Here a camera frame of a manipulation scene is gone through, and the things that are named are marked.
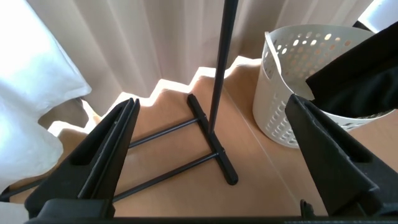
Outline beige curtain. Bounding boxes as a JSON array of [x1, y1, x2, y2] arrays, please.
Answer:
[[26, 0, 374, 130]]

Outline white laundry basket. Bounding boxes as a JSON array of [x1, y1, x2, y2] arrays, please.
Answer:
[[252, 24, 396, 149]]

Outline black garment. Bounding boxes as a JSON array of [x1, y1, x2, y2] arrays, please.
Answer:
[[305, 21, 398, 119]]

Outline black clothes rack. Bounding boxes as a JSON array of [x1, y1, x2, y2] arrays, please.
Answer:
[[0, 0, 239, 203]]

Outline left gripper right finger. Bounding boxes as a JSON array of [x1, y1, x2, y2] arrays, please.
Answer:
[[284, 93, 398, 218]]

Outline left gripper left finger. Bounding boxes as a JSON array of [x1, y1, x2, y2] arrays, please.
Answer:
[[24, 98, 141, 219]]

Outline white printed t-shirt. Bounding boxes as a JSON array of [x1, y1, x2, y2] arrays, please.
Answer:
[[0, 0, 93, 194]]

